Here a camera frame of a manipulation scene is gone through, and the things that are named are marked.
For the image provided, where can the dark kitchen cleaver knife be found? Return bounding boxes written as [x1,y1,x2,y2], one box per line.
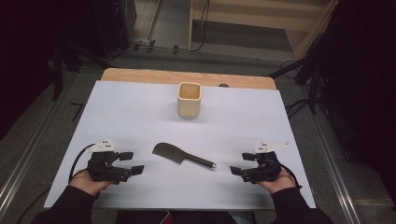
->
[151,142,217,171]

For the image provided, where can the left hand-held gripper cable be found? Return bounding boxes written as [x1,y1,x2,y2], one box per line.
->
[15,143,96,224]

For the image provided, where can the person's right hand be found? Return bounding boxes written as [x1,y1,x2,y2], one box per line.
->
[256,167,297,196]

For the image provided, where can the beige square holder cup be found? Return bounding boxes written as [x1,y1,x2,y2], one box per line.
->
[177,81,203,119]

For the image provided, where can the wooden shelf unit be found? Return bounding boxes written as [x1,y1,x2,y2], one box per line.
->
[187,0,339,61]

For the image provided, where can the metal floor rail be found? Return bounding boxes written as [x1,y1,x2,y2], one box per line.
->
[0,92,64,216]
[298,87,363,224]
[108,49,295,69]

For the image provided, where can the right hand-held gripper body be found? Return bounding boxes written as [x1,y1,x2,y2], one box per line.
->
[241,141,290,184]

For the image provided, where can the hand-held gripper cable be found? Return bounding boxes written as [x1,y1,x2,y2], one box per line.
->
[270,158,304,191]
[15,143,96,224]

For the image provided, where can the black metal stand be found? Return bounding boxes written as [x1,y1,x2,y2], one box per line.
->
[49,40,114,101]
[268,55,329,116]

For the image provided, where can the white table mat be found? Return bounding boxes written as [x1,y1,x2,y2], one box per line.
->
[43,79,318,210]

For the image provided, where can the black floor cables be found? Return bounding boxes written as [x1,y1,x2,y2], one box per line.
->
[284,98,313,119]

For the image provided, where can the wooden table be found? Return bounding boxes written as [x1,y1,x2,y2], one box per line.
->
[101,68,277,91]

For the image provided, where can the person's left hand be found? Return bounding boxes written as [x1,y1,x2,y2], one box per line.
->
[68,169,114,197]

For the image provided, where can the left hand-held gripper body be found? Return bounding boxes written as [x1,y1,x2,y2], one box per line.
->
[86,138,133,185]

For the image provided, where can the black curtain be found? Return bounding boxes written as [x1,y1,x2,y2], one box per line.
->
[306,0,396,203]
[0,0,129,139]

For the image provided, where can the black hanging cable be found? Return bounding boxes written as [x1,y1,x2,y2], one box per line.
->
[190,0,211,52]

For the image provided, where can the right hand-held gripper cable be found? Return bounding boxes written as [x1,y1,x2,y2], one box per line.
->
[270,158,304,191]

